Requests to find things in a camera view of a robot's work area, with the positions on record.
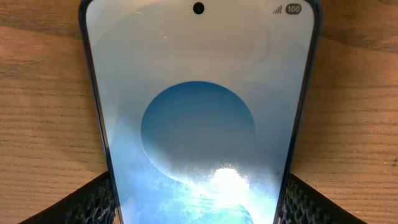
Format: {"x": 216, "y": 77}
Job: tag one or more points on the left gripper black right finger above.
{"x": 302, "y": 204}

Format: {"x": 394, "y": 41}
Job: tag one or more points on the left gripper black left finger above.
{"x": 92, "y": 203}

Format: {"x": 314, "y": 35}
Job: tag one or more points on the blue Samsung Galaxy smartphone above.
{"x": 199, "y": 103}

